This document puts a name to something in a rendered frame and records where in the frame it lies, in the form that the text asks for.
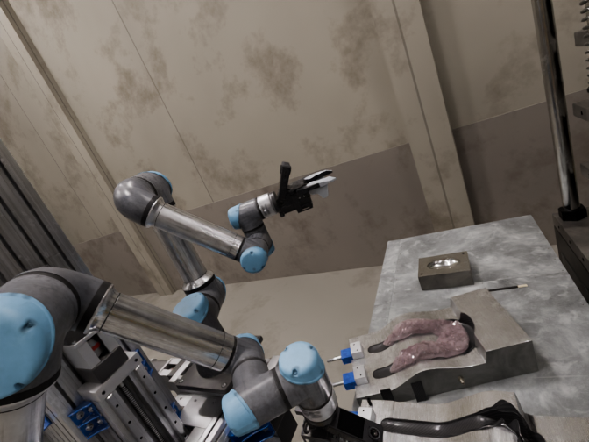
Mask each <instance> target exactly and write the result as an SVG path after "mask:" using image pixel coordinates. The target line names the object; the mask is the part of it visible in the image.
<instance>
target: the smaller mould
mask: <svg viewBox="0 0 589 442"><path fill-rule="evenodd" d="M418 280H419V282H420V285H421V288H422V290H429V289H444V288H452V287H460V286H468V285H474V280H473V276H472V268H471V263H470V260H469V256H468V253H467V251H464V252H459V253H448V254H442V255H437V256H431V257H425V258H420V259H419V261H418Z"/></svg>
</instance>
